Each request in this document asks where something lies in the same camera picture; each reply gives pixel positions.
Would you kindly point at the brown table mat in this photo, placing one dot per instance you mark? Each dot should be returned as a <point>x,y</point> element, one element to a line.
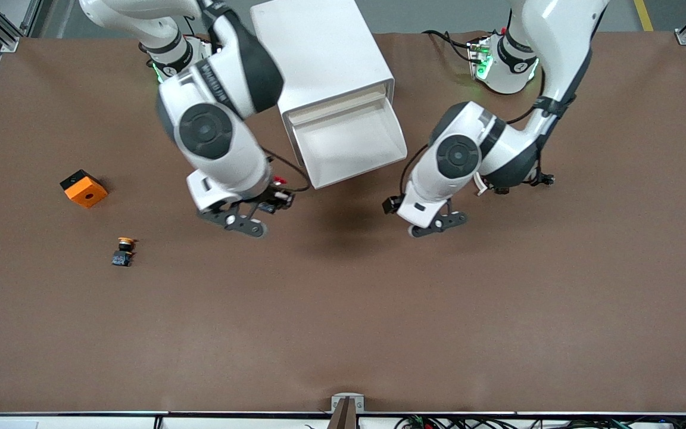
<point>343,298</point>

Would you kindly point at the white drawer cabinet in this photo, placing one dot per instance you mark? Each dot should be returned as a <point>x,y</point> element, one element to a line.
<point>331,47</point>

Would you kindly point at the yellow push button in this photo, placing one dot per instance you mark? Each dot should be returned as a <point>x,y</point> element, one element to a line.
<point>122,258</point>

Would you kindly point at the brown camera post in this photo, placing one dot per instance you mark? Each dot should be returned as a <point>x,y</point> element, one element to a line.
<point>343,420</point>

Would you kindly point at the grey metal bracket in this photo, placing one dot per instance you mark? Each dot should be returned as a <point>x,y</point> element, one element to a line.
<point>338,404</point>

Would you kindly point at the orange box with hole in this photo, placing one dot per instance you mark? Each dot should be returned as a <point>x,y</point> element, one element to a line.
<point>87,193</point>

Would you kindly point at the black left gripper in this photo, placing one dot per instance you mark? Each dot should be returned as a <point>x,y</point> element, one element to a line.
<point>389,205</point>

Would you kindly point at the black electrical component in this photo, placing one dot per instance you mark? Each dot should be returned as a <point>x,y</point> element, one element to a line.
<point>544,179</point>

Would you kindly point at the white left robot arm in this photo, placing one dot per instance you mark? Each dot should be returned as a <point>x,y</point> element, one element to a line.
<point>450,185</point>

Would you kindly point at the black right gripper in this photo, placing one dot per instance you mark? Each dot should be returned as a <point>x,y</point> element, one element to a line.
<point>269,199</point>

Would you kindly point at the white plastic drawer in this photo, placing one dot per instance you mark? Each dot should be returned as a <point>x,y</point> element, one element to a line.
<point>349,143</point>

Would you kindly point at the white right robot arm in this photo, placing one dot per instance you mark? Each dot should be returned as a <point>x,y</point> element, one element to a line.
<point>218,155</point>

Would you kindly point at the silver base connector box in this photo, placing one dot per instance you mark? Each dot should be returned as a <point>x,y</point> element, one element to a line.
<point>480,59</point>

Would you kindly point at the brown electrical component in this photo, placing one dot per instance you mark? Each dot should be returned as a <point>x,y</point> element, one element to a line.
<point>501,191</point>

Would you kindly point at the white table edge rail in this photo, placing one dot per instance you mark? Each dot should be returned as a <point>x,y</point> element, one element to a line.
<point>81,422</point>

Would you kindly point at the red push button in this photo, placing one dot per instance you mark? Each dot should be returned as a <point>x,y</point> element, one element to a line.
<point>280,178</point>

